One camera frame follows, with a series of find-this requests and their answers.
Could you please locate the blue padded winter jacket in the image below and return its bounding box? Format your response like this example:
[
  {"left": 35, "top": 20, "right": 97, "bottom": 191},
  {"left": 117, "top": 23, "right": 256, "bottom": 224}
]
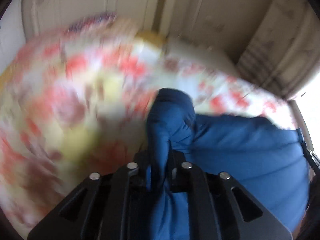
[{"left": 146, "top": 88, "right": 309, "bottom": 239}]

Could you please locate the boat print curtain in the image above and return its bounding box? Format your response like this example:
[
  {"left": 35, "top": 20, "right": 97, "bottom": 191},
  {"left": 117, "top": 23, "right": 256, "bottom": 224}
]
[{"left": 236, "top": 0, "right": 319, "bottom": 99}]

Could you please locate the floral bed sheet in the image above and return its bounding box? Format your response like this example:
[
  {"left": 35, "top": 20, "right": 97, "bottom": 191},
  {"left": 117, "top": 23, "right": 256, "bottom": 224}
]
[{"left": 1, "top": 20, "right": 296, "bottom": 239}]

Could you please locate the white nightstand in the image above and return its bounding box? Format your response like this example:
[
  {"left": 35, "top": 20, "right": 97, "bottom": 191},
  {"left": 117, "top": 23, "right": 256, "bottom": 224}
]
[{"left": 165, "top": 37, "right": 240, "bottom": 77}]

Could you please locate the yellow pillow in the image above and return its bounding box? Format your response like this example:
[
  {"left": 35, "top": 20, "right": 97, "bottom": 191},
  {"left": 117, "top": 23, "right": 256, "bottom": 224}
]
[{"left": 136, "top": 30, "right": 167, "bottom": 49}]

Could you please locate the colourful patterned pillow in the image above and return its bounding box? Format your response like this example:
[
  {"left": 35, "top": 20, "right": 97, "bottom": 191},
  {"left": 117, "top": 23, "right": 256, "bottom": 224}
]
[{"left": 66, "top": 12, "right": 117, "bottom": 34}]

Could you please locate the white wooden headboard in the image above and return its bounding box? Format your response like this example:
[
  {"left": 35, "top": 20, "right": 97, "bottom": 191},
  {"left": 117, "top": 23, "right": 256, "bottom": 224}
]
[{"left": 22, "top": 0, "right": 176, "bottom": 39}]

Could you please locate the wall socket plate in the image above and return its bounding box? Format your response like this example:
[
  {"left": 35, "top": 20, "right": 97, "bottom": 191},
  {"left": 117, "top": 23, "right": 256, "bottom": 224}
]
[{"left": 204, "top": 20, "right": 225, "bottom": 33}]

